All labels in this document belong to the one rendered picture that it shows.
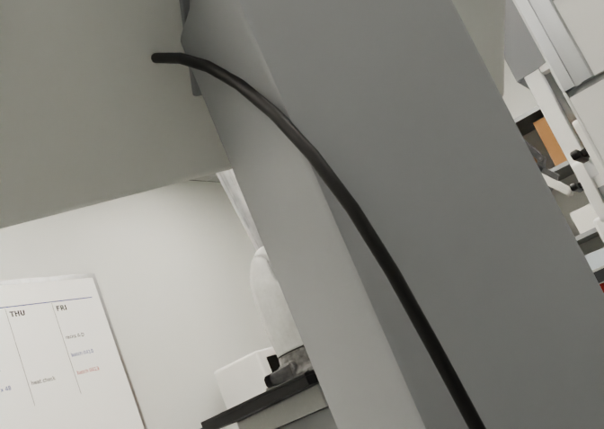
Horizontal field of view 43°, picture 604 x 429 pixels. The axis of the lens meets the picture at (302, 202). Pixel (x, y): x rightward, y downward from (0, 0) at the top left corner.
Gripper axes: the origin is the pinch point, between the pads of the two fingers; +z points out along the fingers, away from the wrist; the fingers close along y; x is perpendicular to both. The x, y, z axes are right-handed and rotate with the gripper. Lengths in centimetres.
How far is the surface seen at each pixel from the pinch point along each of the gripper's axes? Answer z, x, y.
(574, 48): 6, -55, 19
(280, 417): -16, -32, -57
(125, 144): -8, -104, -6
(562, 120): -24, 80, 12
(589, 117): 12, -55, 12
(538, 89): -35, 80, 17
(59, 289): -267, 177, -201
